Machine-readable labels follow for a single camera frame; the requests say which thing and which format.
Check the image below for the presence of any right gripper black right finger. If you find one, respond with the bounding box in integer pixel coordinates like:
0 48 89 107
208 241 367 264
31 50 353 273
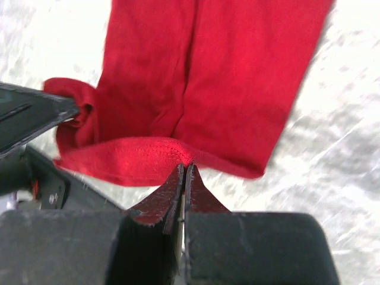
184 163 232 223

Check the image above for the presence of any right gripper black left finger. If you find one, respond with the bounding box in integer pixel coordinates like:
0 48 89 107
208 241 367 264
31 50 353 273
126 164 185 235

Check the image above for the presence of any red t shirt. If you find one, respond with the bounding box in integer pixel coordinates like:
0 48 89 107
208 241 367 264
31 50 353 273
44 0 333 186

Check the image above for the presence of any black base beam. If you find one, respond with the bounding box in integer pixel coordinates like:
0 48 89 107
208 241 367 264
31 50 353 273
0 145 125 211

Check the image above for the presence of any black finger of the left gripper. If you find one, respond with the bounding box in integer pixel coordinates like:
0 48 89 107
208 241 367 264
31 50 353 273
1 83 79 158

